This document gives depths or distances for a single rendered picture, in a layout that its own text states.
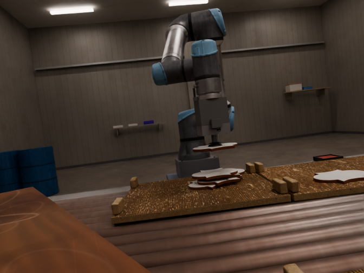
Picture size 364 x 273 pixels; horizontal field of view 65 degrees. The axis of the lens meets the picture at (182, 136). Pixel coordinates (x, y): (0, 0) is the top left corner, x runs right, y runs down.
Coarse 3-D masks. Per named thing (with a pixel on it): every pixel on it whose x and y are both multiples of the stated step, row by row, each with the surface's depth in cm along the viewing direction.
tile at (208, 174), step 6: (222, 168) 89; (228, 168) 88; (234, 168) 87; (192, 174) 85; (198, 174) 84; (204, 174) 83; (210, 174) 82; (216, 174) 81; (222, 174) 80; (228, 174) 80
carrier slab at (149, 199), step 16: (256, 176) 88; (128, 192) 87; (144, 192) 85; (160, 192) 82; (176, 192) 80; (192, 192) 78; (208, 192) 76; (224, 192) 74; (240, 192) 72; (256, 192) 70; (272, 192) 69; (128, 208) 70; (144, 208) 69; (160, 208) 67; (176, 208) 66; (192, 208) 65; (208, 208) 65; (224, 208) 65
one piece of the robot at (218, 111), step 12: (204, 96) 81; (216, 96) 81; (204, 108) 81; (216, 108) 82; (204, 120) 81; (216, 120) 80; (228, 120) 82; (204, 132) 81; (216, 132) 82; (228, 132) 82
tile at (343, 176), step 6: (318, 174) 77; (324, 174) 76; (330, 174) 76; (336, 174) 75; (342, 174) 74; (348, 174) 73; (354, 174) 73; (360, 174) 72; (318, 180) 73; (324, 180) 71; (330, 180) 71; (336, 180) 70; (342, 180) 69; (348, 180) 69; (354, 180) 70; (360, 180) 70
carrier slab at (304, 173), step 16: (336, 160) 97; (352, 160) 94; (272, 176) 86; (288, 176) 83; (304, 176) 81; (288, 192) 68; (304, 192) 66; (320, 192) 65; (336, 192) 65; (352, 192) 65
